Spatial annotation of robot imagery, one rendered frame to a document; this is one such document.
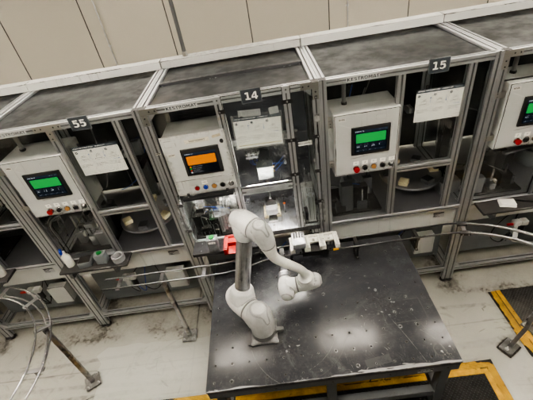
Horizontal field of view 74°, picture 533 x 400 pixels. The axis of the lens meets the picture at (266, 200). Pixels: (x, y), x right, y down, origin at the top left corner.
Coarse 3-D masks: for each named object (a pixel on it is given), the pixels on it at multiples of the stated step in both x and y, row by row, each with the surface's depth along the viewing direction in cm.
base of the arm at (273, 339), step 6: (276, 324) 235; (276, 330) 229; (282, 330) 230; (252, 336) 230; (270, 336) 224; (276, 336) 228; (252, 342) 227; (258, 342) 226; (264, 342) 225; (270, 342) 225; (276, 342) 225
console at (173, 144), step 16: (208, 128) 227; (160, 144) 225; (176, 144) 225; (192, 144) 226; (208, 144) 226; (224, 144) 227; (176, 160) 232; (224, 160) 234; (176, 176) 240; (192, 176) 240; (208, 176) 241; (224, 176) 242; (192, 192) 248
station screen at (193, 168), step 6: (210, 150) 226; (186, 156) 228; (216, 156) 229; (186, 162) 231; (210, 162) 232; (216, 162) 232; (192, 168) 234; (198, 168) 234; (204, 168) 234; (210, 168) 235; (216, 168) 235; (192, 174) 236
